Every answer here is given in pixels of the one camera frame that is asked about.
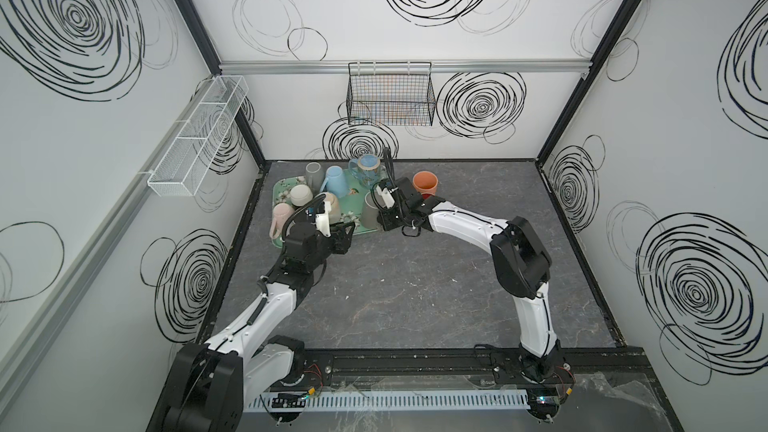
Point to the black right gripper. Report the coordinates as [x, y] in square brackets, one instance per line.
[392, 214]

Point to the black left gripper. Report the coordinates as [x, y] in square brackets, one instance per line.
[344, 235]

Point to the peach mug grey base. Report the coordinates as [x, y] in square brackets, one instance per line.
[426, 183]

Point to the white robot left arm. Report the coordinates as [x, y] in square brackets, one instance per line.
[209, 384]

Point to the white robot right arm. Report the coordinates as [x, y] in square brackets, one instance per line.
[521, 262]

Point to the pale pink mug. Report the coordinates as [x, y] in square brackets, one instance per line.
[280, 214]

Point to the blue butterfly mug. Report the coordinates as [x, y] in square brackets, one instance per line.
[366, 169]

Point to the beige mug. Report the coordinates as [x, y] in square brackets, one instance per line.
[332, 207]

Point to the light blue mug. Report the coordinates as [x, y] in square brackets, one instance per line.
[335, 182]

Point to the mint green floral tray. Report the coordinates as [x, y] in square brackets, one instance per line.
[351, 206]

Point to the grey tall cup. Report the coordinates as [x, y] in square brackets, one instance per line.
[314, 176]

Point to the black wire basket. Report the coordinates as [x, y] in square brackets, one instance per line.
[395, 100]

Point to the white wire wall shelf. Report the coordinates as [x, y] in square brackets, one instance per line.
[189, 157]

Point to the white slotted cable duct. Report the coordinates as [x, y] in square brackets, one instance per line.
[390, 401]

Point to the aluminium wall rail back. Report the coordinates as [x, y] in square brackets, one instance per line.
[296, 67]

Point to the aluminium wall rail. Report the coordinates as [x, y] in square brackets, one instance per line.
[71, 280]
[296, 67]

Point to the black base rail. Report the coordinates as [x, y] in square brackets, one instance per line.
[432, 363]

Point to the black corner frame post left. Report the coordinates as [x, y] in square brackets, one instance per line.
[206, 48]

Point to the black corner frame post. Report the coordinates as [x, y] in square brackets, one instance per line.
[206, 48]
[616, 27]

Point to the aluminium wall rail left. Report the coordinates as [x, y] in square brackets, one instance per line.
[71, 280]

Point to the black corner frame post right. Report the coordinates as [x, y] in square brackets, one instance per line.
[616, 27]

